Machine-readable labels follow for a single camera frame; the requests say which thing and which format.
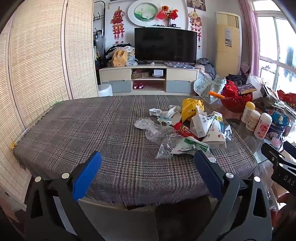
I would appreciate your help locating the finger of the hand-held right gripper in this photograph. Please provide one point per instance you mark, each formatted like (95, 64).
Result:
(272, 154)
(290, 148)

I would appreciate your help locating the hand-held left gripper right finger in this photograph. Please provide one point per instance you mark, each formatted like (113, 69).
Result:
(208, 176)

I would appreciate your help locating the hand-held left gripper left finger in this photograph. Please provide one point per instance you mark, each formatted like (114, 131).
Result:
(87, 176)

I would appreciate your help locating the green white packet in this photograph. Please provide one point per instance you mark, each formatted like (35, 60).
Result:
(187, 146)

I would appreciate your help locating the clear crinkled plastic wrapper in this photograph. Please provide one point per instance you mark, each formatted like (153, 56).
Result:
(165, 148)

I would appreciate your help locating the grey trash bin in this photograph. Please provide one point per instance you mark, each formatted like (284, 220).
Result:
(180, 220)

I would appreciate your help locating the red snack wrapper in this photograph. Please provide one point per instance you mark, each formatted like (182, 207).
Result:
(182, 129)

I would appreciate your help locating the white blue wrapper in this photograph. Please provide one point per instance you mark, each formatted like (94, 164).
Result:
(165, 114)

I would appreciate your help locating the clear plastic bag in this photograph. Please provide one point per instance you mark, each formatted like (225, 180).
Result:
(148, 125)

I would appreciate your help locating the person's right hand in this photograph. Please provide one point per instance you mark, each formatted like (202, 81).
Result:
(286, 208)

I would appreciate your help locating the pink hairbrush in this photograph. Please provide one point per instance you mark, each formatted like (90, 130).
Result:
(275, 141)

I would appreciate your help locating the translucent shopping bag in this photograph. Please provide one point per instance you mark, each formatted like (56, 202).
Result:
(263, 171)

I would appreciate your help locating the round printed tin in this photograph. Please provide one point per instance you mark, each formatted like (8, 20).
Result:
(276, 133)

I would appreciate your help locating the white pink bottle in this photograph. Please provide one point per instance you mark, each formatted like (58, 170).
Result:
(262, 126)

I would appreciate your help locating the blue snack packet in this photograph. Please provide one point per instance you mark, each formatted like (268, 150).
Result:
(279, 118)

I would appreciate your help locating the cream white bottle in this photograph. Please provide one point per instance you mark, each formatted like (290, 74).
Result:
(252, 120)

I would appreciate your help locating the yellow cap bottle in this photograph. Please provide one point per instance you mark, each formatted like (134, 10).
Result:
(247, 112)

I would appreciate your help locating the grey plaid tablecloth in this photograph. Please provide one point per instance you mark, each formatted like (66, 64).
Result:
(92, 125)

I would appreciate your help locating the red snack bag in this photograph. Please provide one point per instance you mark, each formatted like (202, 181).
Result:
(288, 96)

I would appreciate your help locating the pile of printed packets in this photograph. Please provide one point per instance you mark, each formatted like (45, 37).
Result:
(269, 92)

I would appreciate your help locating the red plastic basket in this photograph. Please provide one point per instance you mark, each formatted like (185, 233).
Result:
(233, 102)

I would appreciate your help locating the dark book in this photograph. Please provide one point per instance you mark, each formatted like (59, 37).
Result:
(246, 88)

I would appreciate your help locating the white stool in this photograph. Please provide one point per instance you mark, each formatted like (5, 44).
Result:
(105, 90)

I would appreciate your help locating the green floral cloth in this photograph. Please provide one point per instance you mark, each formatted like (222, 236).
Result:
(205, 84)

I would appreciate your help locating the red slippers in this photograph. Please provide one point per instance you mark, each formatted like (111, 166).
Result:
(138, 85)

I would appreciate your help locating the beige grey TV cabinet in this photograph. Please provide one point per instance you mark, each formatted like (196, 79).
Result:
(115, 74)

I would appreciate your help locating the window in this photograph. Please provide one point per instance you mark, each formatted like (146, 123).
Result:
(277, 41)

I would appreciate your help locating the grey clothes pile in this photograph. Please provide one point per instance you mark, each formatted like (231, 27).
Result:
(208, 67)

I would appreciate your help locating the yellow standing air conditioner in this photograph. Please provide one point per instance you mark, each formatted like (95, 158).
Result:
(227, 51)

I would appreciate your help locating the cardboard box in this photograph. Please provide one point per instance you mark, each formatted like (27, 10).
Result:
(140, 74)

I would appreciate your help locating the dark floral cloth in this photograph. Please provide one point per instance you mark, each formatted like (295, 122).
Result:
(179, 65)

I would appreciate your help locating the small white device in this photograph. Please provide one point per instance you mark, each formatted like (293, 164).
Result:
(158, 73)

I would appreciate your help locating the yellow plush toy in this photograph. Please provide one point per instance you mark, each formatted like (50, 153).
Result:
(119, 59)

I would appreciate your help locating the pink curtain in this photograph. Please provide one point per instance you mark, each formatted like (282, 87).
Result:
(249, 30)

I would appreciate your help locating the bamboo folding screen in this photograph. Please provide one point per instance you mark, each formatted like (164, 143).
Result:
(46, 58)

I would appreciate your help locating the translucent umbrella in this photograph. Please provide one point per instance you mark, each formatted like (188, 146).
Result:
(103, 46)

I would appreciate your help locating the dark and white clothes pile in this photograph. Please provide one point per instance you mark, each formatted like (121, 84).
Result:
(120, 46)

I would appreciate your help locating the black television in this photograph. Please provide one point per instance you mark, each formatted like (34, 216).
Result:
(165, 45)

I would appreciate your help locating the beige horse hanging ornament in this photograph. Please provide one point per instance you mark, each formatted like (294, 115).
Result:
(195, 19)

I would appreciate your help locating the red horse hanging ornament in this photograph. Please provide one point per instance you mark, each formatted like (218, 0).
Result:
(118, 19)

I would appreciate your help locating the black coat rack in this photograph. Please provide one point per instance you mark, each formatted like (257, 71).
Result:
(103, 14)

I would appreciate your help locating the vase with flowers and flags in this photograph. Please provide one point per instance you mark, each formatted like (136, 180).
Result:
(168, 14)

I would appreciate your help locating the wall poster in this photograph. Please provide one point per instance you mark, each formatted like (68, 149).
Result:
(196, 4)

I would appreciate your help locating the round wall picture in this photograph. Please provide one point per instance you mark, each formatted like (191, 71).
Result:
(142, 11)

